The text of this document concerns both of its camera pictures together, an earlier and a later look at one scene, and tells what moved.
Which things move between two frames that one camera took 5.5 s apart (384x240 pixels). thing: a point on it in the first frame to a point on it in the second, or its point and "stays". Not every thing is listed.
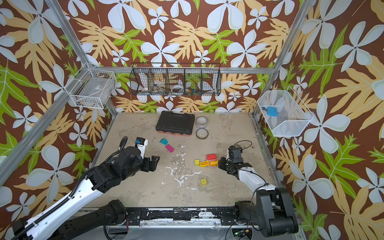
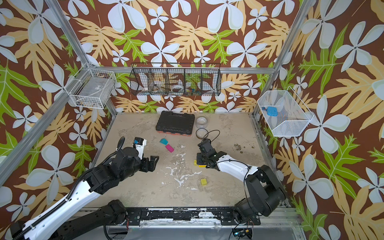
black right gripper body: [227, 165] to [207, 151]
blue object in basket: [272, 111] stays
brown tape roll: [202, 133] stays
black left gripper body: [146, 164] stays
